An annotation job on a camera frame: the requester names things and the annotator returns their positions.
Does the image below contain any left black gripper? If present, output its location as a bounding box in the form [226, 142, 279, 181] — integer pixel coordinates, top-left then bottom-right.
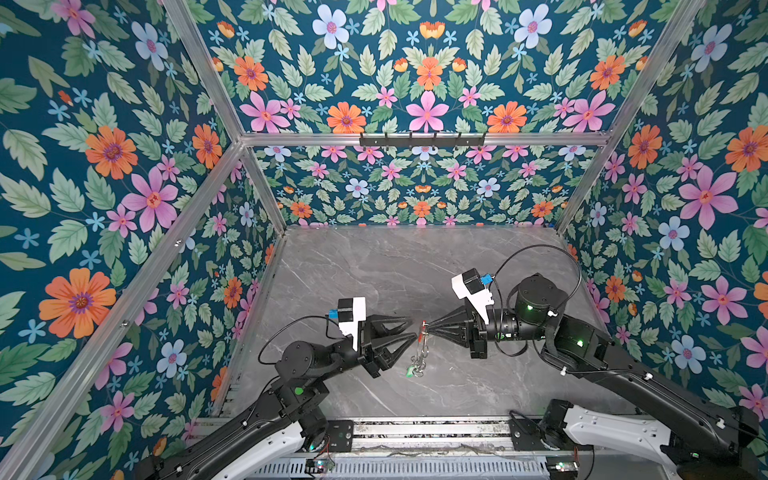
[315, 313, 418, 386]

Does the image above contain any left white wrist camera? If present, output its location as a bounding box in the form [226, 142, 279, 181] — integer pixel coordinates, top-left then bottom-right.
[328, 297, 367, 351]

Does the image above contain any camera black cable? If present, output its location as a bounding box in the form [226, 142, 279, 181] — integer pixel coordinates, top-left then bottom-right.
[257, 315, 343, 366]
[488, 243, 583, 313]

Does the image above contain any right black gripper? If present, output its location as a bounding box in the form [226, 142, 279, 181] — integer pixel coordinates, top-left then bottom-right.
[429, 299, 550, 361]

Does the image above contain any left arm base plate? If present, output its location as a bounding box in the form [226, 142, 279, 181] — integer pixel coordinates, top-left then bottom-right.
[310, 419, 355, 455]

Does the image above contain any right camera black cable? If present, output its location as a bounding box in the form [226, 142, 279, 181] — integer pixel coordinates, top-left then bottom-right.
[488, 243, 583, 313]

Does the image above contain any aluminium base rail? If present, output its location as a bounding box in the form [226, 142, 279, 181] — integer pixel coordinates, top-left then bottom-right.
[239, 415, 697, 480]

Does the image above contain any left camera black cable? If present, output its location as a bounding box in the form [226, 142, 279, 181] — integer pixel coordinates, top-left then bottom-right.
[257, 315, 343, 366]

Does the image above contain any black hook rail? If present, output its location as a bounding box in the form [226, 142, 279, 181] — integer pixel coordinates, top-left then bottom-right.
[358, 132, 486, 148]

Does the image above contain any metal keyring with red handle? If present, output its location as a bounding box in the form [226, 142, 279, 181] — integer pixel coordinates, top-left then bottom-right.
[411, 321, 429, 377]

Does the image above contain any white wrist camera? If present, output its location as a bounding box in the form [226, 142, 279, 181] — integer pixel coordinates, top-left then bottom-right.
[328, 297, 367, 351]
[451, 268, 494, 325]

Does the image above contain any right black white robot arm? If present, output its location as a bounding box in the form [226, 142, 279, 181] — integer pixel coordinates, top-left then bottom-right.
[426, 270, 759, 479]

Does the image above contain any small circuit board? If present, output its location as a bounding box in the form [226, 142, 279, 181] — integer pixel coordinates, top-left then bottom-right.
[305, 458, 335, 476]
[546, 458, 579, 480]

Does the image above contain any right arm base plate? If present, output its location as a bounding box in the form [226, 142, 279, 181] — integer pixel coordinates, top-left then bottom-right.
[508, 409, 594, 453]

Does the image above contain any left small circuit board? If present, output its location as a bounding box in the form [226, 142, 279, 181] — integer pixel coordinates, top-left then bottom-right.
[305, 458, 335, 476]

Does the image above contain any right small circuit board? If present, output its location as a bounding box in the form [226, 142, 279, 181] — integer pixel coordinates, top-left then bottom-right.
[546, 458, 579, 480]

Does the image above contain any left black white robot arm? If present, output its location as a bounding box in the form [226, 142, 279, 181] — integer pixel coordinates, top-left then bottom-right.
[134, 315, 418, 479]

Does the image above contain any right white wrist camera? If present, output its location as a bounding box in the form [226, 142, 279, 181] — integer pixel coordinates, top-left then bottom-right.
[451, 268, 494, 325]

